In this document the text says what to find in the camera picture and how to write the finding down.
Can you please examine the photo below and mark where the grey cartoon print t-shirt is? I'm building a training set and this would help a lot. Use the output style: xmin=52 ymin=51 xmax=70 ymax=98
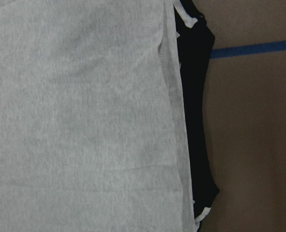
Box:
xmin=0 ymin=0 xmax=221 ymax=232

